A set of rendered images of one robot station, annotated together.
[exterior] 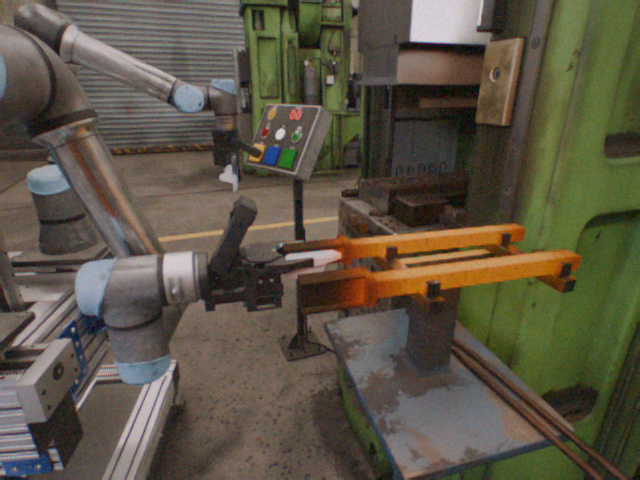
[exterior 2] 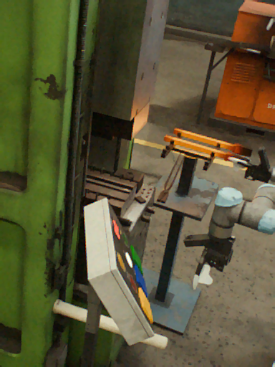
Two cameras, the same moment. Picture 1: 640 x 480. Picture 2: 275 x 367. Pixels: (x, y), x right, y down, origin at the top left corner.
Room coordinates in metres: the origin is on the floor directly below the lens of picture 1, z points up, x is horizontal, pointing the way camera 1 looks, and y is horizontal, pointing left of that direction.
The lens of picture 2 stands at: (2.56, 0.77, 1.99)
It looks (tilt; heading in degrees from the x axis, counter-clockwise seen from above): 29 degrees down; 213
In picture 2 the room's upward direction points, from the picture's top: 9 degrees clockwise
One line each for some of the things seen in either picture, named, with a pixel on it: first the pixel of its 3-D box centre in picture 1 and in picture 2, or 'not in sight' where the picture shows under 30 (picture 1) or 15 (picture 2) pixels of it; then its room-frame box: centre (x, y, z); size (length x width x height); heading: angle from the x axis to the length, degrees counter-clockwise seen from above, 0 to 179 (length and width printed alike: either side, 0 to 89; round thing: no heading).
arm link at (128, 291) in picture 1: (126, 286); not in sight; (0.47, 0.27, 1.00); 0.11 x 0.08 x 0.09; 104
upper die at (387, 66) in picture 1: (442, 68); (89, 107); (1.23, -0.36, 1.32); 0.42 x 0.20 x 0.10; 110
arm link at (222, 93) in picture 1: (223, 97); (227, 207); (1.32, 0.32, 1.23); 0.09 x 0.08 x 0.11; 104
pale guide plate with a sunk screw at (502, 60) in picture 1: (498, 84); not in sight; (0.91, -0.39, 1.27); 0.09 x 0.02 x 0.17; 20
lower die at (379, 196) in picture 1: (429, 187); (81, 187); (1.23, -0.36, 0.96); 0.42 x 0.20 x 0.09; 110
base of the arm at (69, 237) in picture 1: (66, 229); not in sight; (1.07, 0.77, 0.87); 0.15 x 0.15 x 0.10
